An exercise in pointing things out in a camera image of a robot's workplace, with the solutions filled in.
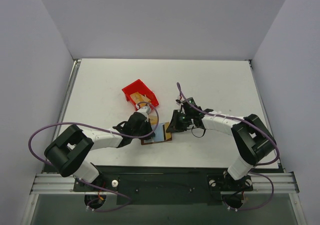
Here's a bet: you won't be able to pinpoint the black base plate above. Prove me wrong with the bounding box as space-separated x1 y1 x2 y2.
72 164 255 206

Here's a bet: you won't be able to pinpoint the red plastic bin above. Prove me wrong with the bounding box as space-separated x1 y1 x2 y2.
122 79 159 111

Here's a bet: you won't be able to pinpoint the aluminium table frame rail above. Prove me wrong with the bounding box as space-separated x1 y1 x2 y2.
29 58 300 195

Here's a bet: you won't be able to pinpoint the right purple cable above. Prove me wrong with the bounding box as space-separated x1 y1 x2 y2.
176 82 281 212

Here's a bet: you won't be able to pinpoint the gold card magnetic stripe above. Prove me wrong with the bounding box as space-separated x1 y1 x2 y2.
162 122 172 142

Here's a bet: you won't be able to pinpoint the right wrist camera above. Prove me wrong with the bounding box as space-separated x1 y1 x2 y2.
175 95 184 109

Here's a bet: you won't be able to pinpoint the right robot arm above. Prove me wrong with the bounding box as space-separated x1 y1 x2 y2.
166 97 276 190

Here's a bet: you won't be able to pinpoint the gold cards in bin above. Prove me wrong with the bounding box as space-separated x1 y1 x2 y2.
130 92 151 106

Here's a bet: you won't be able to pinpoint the brown leather card holder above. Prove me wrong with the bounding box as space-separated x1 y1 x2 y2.
141 122 166 145

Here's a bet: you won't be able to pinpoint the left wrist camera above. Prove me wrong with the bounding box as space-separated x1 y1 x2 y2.
137 105 152 117

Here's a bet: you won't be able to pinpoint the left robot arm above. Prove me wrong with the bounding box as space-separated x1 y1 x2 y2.
44 112 155 191

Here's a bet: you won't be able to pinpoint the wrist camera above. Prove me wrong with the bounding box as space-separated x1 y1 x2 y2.
137 105 152 117
175 95 184 109

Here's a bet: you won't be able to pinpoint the gold card with chip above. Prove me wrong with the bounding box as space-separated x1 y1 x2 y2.
148 115 159 125

